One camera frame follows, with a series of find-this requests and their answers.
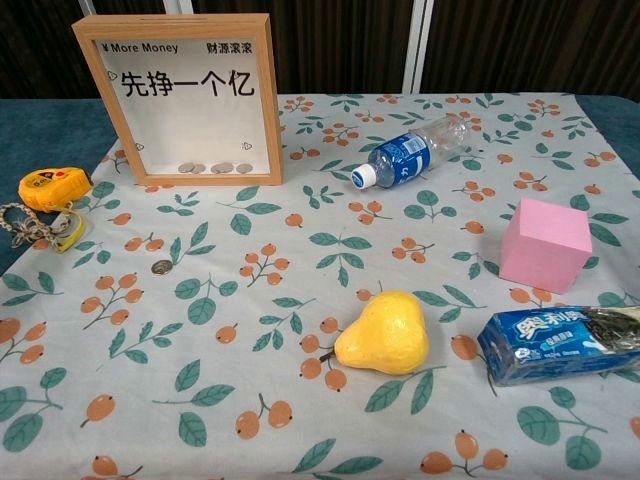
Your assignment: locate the leaf and berry tablecloth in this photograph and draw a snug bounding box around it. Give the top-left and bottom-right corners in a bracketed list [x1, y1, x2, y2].
[0, 92, 640, 480]

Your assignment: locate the clear bottle blue label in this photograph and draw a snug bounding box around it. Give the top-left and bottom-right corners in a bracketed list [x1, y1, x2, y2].
[350, 113, 472, 191]

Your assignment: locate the yellow pear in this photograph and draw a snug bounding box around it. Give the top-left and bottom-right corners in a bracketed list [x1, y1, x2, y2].
[319, 290, 431, 376]

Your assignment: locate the pink cube block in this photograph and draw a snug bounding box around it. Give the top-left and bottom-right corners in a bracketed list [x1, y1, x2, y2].
[498, 197, 594, 294]

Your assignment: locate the blue cookie package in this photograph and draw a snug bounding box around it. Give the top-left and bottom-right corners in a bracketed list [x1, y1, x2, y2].
[476, 304, 640, 389]

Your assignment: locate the yellow tape measure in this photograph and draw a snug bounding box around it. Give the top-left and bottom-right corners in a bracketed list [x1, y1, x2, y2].
[18, 167, 94, 254]

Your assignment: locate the teal table cover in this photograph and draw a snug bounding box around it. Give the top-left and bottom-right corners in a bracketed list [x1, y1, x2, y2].
[0, 94, 640, 276]

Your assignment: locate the wooden frame coin bank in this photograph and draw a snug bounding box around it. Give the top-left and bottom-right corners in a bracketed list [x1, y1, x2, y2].
[71, 13, 285, 187]

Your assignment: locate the white partition post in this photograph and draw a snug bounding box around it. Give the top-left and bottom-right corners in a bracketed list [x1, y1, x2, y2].
[402, 0, 434, 94]

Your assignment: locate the braided beige rope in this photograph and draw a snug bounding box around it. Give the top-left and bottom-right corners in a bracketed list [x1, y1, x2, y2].
[0, 202, 76, 250]

